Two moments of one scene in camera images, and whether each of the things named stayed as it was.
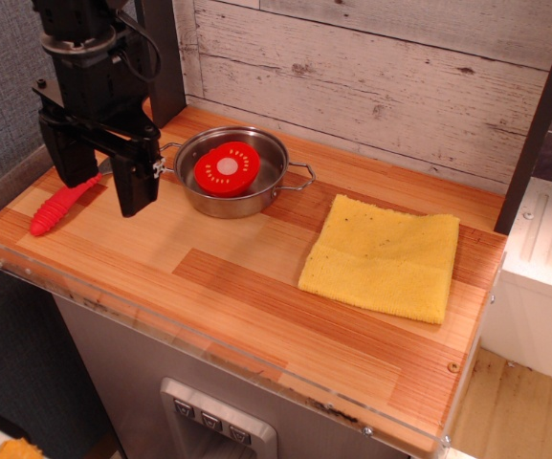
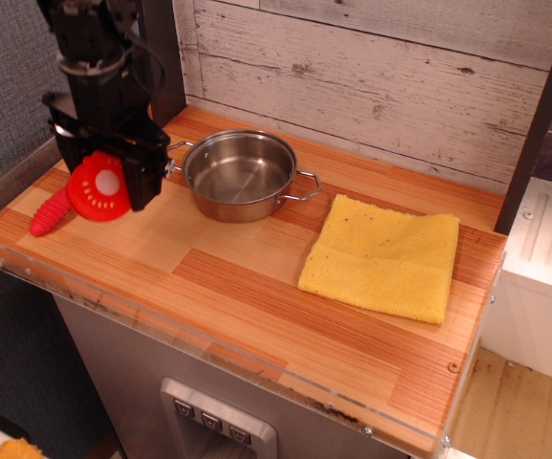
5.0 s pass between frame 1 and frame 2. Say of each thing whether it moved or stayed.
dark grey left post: stayed
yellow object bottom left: stayed
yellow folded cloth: stayed
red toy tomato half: moved
